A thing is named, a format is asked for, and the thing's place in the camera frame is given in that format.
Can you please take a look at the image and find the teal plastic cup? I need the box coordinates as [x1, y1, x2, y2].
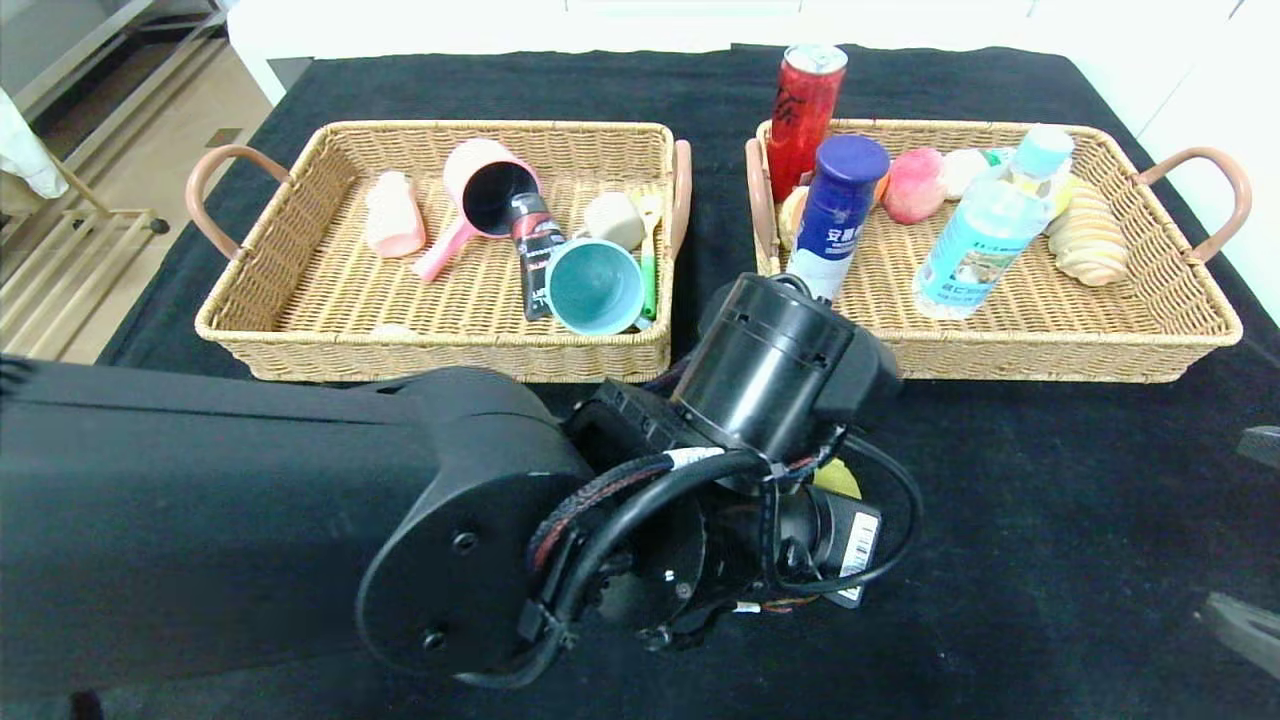
[545, 237, 648, 337]

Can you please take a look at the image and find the white hanging cloth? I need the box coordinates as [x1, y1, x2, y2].
[0, 90, 66, 199]

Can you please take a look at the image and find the grey shelf unit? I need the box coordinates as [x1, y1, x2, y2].
[0, 0, 231, 126]

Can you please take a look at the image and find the pink toy saucepan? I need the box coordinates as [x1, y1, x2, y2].
[412, 138, 543, 284]

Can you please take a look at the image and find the wicker basket holding kitchen toys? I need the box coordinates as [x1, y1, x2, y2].
[184, 120, 693, 384]

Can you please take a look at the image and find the small white toy food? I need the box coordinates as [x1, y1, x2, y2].
[943, 148, 1013, 201]

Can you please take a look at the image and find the wicker basket holding food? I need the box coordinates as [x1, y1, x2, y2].
[745, 118, 1253, 384]

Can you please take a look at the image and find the brown round bread bun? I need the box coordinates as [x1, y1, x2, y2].
[779, 185, 811, 253]

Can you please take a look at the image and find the red soda can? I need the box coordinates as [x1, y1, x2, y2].
[766, 43, 849, 204]

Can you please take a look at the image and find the black braided cable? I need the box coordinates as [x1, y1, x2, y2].
[525, 447, 726, 573]

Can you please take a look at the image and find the black face wash tube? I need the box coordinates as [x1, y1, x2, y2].
[508, 192, 569, 323]

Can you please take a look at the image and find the striped cream croissant bread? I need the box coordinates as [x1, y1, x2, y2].
[1045, 180, 1131, 288]

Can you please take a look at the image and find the white desk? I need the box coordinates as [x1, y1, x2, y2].
[225, 0, 1241, 106]

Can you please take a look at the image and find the small cream mug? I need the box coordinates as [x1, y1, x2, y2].
[583, 192, 647, 251]

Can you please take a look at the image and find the wooden rack with casters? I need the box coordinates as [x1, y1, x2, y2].
[0, 150, 166, 366]

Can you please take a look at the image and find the clear water bottle teal label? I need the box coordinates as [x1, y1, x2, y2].
[912, 125, 1076, 321]

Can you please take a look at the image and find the pink peach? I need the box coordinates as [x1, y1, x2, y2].
[882, 147, 950, 225]

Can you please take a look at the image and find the yellow lemon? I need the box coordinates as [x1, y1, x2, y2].
[812, 458, 864, 501]

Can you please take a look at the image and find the thick black camera cable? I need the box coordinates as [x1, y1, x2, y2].
[450, 450, 776, 691]

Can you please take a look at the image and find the small pink bottle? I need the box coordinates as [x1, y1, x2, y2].
[362, 170, 427, 259]

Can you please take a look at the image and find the white bottle with blue cap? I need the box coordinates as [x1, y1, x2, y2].
[782, 134, 891, 306]

